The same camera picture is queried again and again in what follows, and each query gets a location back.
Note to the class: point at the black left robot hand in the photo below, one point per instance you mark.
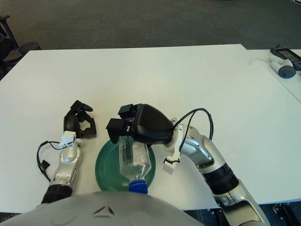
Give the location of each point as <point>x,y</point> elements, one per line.
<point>71,122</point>

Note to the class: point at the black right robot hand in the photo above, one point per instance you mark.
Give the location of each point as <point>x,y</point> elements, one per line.
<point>150,124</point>

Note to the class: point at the clear plastic bottle blue cap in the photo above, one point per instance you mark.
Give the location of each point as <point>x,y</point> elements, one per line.
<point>134,162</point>

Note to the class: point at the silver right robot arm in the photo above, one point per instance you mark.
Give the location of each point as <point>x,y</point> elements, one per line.
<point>211,160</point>

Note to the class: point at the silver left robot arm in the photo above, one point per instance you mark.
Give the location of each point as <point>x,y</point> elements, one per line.
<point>68,160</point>

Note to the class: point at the green round plate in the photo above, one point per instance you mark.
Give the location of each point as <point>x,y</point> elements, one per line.
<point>105,164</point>

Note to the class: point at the grey robot torso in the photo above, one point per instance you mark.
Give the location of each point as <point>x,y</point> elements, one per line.
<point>70,212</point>

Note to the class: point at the black office chair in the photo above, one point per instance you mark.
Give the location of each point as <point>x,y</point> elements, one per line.
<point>4,47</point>

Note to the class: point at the white grey VR controller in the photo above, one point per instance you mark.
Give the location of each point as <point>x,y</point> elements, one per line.
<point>285,71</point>

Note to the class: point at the black table leg base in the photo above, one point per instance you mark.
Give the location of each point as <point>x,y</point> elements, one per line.
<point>288,209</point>

